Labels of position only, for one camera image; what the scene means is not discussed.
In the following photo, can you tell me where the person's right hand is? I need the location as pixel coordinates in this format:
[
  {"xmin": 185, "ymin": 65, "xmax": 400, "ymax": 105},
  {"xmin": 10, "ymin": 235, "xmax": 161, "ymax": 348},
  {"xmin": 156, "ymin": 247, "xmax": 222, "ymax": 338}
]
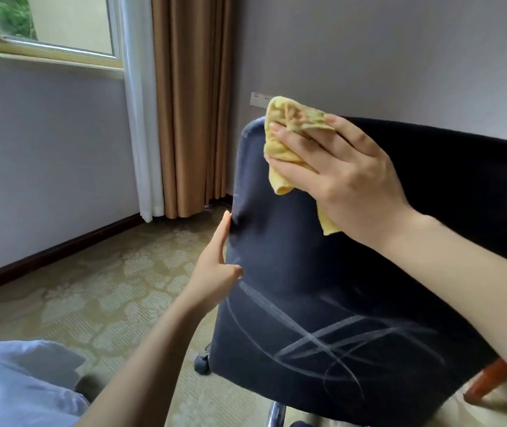
[{"xmin": 264, "ymin": 114, "xmax": 419, "ymax": 250}]

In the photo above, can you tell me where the person's left hand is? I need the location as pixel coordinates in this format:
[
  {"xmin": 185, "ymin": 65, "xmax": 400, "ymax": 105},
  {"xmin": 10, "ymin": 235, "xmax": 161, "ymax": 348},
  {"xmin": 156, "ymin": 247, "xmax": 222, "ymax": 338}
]
[{"xmin": 182, "ymin": 211, "xmax": 244, "ymax": 316}]

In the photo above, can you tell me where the black leather chair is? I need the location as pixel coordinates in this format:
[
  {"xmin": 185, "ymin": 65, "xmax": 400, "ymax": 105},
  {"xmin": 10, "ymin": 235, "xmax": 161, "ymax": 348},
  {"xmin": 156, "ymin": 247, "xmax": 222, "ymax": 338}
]
[{"xmin": 193, "ymin": 116, "xmax": 507, "ymax": 427}]

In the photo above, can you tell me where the yellow cleaning cloth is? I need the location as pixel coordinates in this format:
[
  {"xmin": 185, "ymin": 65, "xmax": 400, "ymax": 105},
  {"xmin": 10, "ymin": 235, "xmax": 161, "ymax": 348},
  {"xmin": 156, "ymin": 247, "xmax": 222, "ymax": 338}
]
[{"xmin": 264, "ymin": 96, "xmax": 343, "ymax": 236}]

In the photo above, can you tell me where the person's right forearm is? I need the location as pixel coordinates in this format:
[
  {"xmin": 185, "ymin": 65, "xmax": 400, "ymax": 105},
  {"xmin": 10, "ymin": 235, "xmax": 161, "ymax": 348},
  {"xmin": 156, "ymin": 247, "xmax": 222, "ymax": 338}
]
[{"xmin": 380, "ymin": 213, "xmax": 507, "ymax": 396}]

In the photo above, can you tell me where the person's left forearm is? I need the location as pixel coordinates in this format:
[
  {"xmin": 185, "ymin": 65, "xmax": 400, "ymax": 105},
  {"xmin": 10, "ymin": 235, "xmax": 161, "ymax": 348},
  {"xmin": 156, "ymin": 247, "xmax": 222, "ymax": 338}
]
[{"xmin": 73, "ymin": 297, "xmax": 219, "ymax": 427}]

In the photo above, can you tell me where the brown curtain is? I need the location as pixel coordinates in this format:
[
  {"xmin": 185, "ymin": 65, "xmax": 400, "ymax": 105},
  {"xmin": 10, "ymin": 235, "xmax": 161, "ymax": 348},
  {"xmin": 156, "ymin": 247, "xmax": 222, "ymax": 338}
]
[{"xmin": 151, "ymin": 0, "xmax": 236, "ymax": 220}]

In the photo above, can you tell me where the white bed sheet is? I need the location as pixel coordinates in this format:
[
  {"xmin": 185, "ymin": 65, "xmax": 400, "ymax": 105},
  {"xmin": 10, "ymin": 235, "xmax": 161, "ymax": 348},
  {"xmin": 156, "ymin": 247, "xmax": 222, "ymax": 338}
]
[{"xmin": 0, "ymin": 340, "xmax": 90, "ymax": 427}]

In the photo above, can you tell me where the red-brown wooden table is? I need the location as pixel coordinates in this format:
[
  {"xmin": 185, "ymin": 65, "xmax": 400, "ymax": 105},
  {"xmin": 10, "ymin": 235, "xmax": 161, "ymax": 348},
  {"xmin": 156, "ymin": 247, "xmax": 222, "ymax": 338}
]
[{"xmin": 463, "ymin": 358, "xmax": 507, "ymax": 406}]

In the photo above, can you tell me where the window with cream frame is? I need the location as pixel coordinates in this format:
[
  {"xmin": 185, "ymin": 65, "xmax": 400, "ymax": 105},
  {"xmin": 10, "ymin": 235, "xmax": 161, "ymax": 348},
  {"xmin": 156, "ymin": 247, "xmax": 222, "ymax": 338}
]
[{"xmin": 0, "ymin": 0, "xmax": 125, "ymax": 69}]

